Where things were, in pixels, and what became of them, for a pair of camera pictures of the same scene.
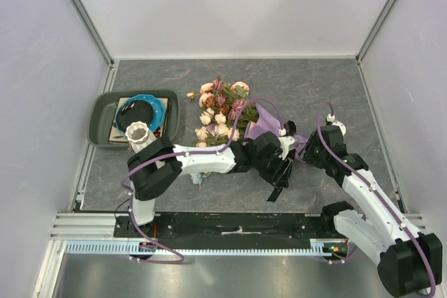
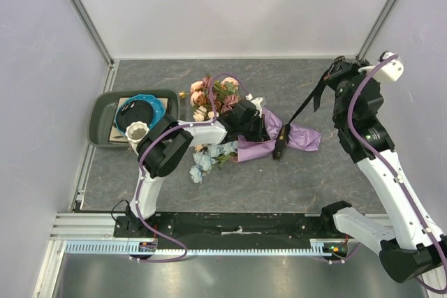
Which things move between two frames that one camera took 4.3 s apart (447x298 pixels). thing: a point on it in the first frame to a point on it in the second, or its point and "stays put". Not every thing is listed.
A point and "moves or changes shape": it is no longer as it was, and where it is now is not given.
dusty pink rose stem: [224, 98] moves or changes shape
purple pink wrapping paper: [267, 121] moves or changes shape
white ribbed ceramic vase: [137, 135] stays put
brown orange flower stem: [210, 102] to [198, 98]
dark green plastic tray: [102, 106] stays put
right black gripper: [306, 152] to [343, 68]
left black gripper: [279, 179] to [260, 135]
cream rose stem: [223, 131] moves or changes shape
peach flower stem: [203, 95] to [196, 84]
